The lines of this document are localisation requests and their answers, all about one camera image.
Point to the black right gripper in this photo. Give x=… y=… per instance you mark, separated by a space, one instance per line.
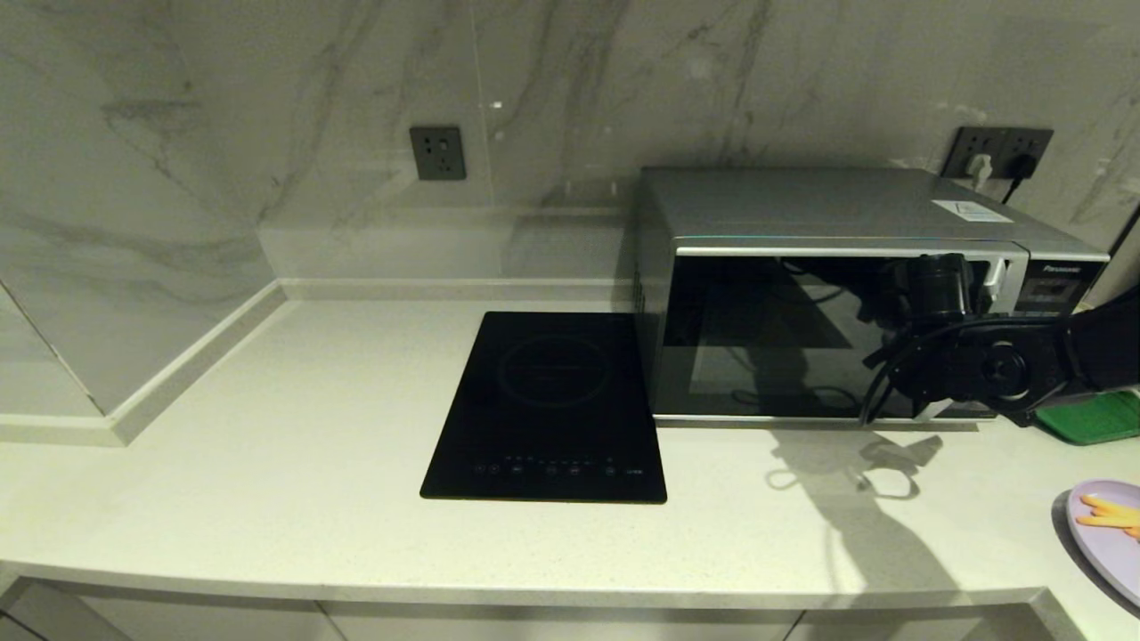
x=980 y=307

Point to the purple round plate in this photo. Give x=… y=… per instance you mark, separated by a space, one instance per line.
x=1113 y=556

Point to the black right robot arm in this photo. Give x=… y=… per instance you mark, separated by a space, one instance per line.
x=1051 y=365

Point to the silver microwave oven body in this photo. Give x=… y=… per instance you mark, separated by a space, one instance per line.
x=802 y=205

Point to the white power plug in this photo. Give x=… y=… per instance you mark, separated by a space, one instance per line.
x=980 y=169

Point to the green plastic tray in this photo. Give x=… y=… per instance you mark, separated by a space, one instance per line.
x=1095 y=418

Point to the beige cabinet door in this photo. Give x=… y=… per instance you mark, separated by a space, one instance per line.
x=908 y=629
x=214 y=623

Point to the black induction cooktop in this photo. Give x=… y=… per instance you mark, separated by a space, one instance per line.
x=543 y=401

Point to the beige drawer front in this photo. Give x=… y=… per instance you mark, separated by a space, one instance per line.
x=552 y=628

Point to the angled grey cabinet panel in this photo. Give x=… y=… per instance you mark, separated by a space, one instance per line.
x=44 y=619

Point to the dark grey wall socket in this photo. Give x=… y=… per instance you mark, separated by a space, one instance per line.
x=437 y=153
x=960 y=142
x=1033 y=142

